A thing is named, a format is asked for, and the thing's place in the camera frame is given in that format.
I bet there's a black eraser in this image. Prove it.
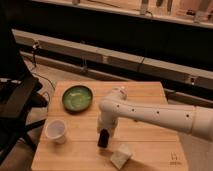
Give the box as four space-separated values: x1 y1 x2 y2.
98 129 109 148

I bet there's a white paper cup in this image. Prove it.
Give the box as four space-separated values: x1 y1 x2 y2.
45 120 66 144

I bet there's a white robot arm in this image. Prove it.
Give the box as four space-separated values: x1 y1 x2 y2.
97 87 213 141

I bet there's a black office chair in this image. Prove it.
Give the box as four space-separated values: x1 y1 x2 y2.
0 20 47 165

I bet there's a green bowl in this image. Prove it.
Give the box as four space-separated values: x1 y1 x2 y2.
62 85 93 112

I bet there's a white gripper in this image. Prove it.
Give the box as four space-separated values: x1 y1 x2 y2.
97 114 118 137

